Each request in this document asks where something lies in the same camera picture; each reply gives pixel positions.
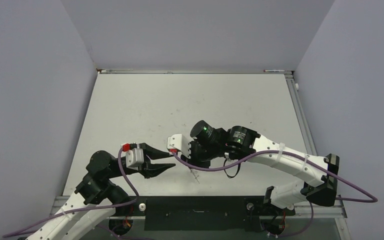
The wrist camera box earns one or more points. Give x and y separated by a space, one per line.
180 144
134 155

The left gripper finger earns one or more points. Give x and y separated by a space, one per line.
153 153
156 169

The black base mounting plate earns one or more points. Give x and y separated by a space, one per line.
204 223

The aluminium rail back edge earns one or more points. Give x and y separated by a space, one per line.
214 71

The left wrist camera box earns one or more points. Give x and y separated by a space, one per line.
134 155

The aluminium front frame rail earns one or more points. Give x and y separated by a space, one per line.
211 206

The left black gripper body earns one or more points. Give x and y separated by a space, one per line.
145 161

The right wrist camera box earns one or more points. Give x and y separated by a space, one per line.
180 144

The marker pen at back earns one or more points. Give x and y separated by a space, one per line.
274 71

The aluminium rail right edge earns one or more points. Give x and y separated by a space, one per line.
299 111

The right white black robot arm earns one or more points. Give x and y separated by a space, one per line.
241 144

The aluminium rail edge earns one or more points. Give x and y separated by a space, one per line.
299 111
214 71

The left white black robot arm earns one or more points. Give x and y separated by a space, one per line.
104 189

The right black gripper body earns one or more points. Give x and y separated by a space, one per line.
200 155

